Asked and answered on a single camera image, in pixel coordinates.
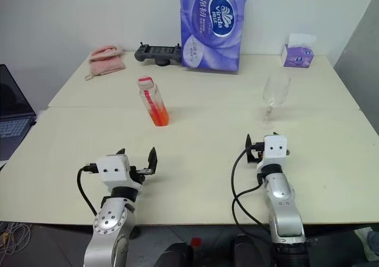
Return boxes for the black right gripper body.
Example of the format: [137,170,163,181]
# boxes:
[247,141,266,164]

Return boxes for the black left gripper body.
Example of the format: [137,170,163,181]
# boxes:
[129,165,156,188]

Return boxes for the clear wine glass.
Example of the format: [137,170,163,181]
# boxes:
[256,71,291,130]

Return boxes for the bottle with orange liquid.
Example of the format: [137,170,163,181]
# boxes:
[137,76,171,128]

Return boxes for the red and white bottle cap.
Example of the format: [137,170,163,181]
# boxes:
[137,76,155,89]

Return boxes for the purple tissue box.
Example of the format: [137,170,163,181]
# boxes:
[282,33,316,69]

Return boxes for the dark rounded shape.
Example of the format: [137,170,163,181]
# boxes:
[230,234,275,267]
[153,242,196,267]

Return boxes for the small red object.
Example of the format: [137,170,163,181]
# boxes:
[191,237,203,267]

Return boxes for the pink folded towel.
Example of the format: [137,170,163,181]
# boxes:
[84,44,126,82]

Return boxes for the grey handheld controller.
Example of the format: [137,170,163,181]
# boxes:
[134,42,183,67]

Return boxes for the grey partition panel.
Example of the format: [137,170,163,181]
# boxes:
[333,0,379,131]

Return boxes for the dark laptop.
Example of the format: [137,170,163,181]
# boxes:
[0,64,38,162]

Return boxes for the purple Vinda tissue pack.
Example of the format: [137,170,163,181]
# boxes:
[179,0,248,72]

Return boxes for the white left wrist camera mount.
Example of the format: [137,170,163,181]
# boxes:
[95,154,143,194]

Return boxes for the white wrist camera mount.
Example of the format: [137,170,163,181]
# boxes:
[256,134,288,175]
[95,154,143,194]

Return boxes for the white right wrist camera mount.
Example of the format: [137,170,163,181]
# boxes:
[256,134,288,175]

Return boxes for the white floor cables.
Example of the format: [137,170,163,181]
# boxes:
[0,221,32,258]

